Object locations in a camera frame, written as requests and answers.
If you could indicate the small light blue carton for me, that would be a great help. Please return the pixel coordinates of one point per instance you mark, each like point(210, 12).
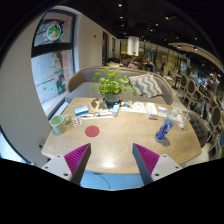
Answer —
point(115, 109)

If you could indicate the small patterned card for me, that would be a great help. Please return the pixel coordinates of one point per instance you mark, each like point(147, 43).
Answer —
point(77, 121)

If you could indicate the grey zigzag cushion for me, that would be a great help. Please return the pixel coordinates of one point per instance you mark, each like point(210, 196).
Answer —
point(146, 85)

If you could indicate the pale green mug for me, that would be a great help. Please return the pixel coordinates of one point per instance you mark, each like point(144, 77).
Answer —
point(58, 124)

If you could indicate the window with festive stickers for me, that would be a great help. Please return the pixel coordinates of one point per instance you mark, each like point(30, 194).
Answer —
point(53, 60)

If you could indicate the grey tufted chair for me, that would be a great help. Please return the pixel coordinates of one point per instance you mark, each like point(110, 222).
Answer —
point(197, 126)

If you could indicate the blue and white box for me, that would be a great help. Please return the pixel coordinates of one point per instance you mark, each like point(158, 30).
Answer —
point(81, 110)

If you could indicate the clear drinking glass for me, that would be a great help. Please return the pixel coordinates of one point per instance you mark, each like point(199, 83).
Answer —
point(183, 120)

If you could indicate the row of round-backed chairs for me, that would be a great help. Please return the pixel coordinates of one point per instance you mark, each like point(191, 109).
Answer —
point(203, 96)

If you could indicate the white pen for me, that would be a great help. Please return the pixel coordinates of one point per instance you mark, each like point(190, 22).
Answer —
point(96, 117)

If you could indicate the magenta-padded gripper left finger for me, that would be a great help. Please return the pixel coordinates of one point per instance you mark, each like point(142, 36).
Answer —
point(71, 163)

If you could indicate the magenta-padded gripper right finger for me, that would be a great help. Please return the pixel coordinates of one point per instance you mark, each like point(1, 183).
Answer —
point(150, 165)

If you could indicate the flat round red coaster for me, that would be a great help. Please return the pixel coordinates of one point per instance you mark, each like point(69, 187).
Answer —
point(92, 131)

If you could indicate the person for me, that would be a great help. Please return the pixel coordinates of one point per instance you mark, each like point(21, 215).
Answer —
point(148, 63)
point(126, 61)

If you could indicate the grey curved sofa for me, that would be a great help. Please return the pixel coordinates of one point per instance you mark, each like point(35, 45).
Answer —
point(85, 88)

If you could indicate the clear bottle with blue label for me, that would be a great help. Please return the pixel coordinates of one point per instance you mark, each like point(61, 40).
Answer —
point(165, 128)

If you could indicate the green potted plant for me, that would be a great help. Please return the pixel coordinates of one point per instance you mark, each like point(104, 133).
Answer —
point(112, 85)

